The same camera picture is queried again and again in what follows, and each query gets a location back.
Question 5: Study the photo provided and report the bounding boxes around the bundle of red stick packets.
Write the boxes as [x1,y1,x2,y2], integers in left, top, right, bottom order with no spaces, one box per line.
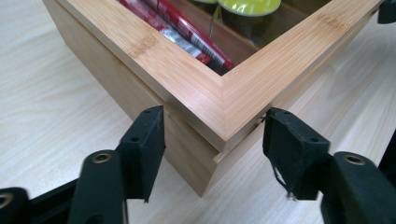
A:
[117,0,235,77]

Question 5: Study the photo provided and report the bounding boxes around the wooden tea box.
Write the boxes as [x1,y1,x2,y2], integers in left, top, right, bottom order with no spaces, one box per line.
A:
[42,0,384,198]

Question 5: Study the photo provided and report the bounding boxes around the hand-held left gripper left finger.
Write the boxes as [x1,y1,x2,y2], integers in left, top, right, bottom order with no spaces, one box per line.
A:
[116,105,166,203]

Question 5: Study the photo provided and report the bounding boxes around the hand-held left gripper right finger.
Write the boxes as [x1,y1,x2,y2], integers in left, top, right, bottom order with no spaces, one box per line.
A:
[262,106,332,201]

